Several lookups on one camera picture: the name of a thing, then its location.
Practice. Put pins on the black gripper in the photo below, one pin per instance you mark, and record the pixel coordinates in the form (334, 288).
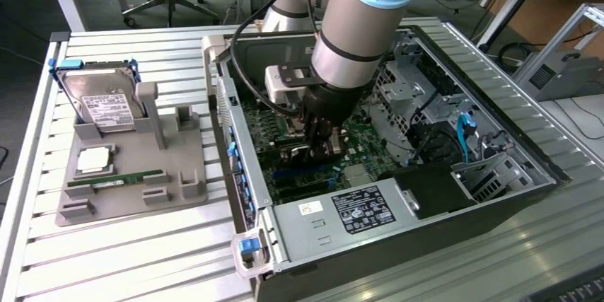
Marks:
(330, 105)

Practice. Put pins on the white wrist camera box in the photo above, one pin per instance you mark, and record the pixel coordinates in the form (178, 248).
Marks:
(279, 90)

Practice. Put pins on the grey power supply with label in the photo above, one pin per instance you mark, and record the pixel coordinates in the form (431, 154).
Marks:
(302, 224)

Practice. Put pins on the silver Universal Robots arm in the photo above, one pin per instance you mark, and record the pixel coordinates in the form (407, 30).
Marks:
(359, 33)

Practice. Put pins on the black keyboard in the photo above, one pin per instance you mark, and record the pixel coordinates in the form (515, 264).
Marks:
(575, 291)

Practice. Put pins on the black office chair base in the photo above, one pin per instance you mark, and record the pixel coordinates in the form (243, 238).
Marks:
(173, 5)

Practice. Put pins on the CPU socket metal frame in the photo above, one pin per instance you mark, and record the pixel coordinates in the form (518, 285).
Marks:
(293, 130)

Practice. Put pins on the grey computer tower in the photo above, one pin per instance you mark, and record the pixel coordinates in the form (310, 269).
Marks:
(562, 75)

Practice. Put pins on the black silver PC case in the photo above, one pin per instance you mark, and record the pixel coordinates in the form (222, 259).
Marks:
(425, 245)

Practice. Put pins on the green Dell motherboard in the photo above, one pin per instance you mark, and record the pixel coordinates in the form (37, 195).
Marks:
(366, 146)

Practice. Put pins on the silver metal disk bay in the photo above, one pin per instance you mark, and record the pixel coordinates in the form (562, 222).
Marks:
(406, 93)

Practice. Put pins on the long blue expansion slot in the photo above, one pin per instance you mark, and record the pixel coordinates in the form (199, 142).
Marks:
(289, 174)

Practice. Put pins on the silver finned chipset heatsink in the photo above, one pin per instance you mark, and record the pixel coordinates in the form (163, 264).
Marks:
(358, 174)

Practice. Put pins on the hard disk in blue caddy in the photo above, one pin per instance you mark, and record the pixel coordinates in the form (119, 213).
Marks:
(105, 104)

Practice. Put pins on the green RAM stick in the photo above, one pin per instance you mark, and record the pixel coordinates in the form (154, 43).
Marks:
(118, 178)

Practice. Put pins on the aluminium profile frame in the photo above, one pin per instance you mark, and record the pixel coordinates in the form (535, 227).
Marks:
(578, 19)

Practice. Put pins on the black plastic shroud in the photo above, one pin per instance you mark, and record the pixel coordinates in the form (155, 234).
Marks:
(425, 192)

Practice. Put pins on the grey plastic parts rack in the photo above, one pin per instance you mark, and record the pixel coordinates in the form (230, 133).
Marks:
(133, 160)

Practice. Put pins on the silver CPU chip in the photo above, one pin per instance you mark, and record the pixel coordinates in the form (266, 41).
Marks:
(94, 160)

